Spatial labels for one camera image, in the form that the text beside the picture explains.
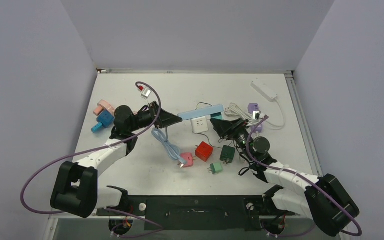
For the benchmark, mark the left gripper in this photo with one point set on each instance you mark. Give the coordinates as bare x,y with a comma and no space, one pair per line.
164,119

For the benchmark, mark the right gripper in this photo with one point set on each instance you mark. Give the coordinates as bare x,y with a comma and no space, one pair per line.
233,128

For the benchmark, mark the purple USB power strip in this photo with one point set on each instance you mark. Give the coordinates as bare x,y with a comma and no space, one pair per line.
253,124

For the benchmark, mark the dark green cube socket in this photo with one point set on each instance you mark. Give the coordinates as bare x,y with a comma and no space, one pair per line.
227,154

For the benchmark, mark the light blue power strip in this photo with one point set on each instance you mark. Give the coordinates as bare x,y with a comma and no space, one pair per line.
201,112

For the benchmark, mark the white wall adapter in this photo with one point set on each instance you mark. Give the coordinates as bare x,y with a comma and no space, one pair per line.
199,125

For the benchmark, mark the red pink plug adapter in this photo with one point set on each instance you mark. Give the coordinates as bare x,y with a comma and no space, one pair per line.
204,151

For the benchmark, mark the light green charger plug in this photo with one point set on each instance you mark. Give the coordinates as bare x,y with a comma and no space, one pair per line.
215,168

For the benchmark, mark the white power strip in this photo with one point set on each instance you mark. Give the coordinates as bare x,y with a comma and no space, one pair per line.
265,91

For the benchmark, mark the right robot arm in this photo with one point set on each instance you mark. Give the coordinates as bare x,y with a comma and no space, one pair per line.
264,166

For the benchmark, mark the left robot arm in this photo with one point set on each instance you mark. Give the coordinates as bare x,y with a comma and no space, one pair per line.
77,191

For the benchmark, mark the blue adapter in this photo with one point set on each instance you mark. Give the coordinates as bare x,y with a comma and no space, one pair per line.
104,120

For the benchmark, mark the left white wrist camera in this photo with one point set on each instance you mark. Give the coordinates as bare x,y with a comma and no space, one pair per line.
145,92

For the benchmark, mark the aluminium table frame rail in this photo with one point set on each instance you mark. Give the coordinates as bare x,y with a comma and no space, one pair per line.
303,109

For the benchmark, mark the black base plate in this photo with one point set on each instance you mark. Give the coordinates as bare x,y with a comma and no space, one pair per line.
199,213

